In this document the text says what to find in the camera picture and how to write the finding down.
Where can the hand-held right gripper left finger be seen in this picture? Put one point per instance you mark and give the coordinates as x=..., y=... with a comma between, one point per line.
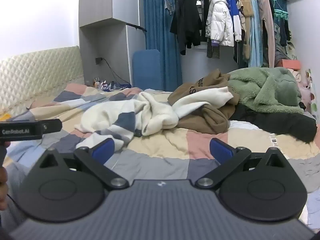
x=103, y=150

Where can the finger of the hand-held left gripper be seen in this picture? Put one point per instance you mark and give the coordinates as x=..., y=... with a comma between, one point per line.
x=51, y=126

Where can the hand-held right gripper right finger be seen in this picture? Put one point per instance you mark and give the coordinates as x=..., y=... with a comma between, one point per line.
x=221, y=151

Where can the white blue striped sweater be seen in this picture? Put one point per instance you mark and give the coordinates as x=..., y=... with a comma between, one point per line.
x=107, y=120

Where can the person's left hand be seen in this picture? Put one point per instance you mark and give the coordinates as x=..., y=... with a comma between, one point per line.
x=2, y=182

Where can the brown hoodie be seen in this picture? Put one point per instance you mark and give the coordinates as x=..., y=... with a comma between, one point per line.
x=205, y=120

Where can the cream quilted headboard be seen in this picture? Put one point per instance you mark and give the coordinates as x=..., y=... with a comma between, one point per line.
x=37, y=75

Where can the patchwork bedsheet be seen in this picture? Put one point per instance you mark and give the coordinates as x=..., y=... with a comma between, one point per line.
x=162, y=145

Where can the black garment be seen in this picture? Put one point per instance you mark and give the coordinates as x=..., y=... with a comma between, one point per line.
x=275, y=122

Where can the white printed cloth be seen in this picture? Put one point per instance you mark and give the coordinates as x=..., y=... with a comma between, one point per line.
x=282, y=147

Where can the cluster of small bottles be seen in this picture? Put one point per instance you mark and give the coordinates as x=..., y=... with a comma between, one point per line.
x=103, y=84

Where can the green fleece jacket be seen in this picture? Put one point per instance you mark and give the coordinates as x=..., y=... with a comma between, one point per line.
x=270, y=92

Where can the black power adapter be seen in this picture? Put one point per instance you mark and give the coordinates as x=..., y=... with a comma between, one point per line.
x=99, y=60

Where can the blue padded board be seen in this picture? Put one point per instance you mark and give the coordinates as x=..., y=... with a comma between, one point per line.
x=146, y=70

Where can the grey wardrobe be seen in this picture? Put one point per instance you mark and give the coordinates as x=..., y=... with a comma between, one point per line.
x=105, y=42

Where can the grey striped hanging trousers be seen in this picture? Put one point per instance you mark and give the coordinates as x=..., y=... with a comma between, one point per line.
x=212, y=51

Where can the pink cloth pile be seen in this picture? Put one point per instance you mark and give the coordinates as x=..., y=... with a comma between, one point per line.
x=306, y=90

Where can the orange box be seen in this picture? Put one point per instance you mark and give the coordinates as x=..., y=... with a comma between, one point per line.
x=290, y=63

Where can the white puffer jacket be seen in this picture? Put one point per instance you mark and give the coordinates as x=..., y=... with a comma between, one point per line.
x=220, y=25

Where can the black hanging jacket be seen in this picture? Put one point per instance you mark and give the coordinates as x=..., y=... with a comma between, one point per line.
x=187, y=22

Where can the pink hanging pants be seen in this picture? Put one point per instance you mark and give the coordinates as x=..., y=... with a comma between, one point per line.
x=267, y=22

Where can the blue curtain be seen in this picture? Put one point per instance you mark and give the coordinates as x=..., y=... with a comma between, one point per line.
x=157, y=17

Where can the green clip hanger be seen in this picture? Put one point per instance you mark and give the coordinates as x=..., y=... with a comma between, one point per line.
x=280, y=13

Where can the tan hanging coat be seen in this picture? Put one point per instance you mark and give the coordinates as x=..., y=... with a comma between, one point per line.
x=246, y=2

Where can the grey hanging cloth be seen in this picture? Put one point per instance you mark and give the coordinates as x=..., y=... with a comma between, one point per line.
x=170, y=6

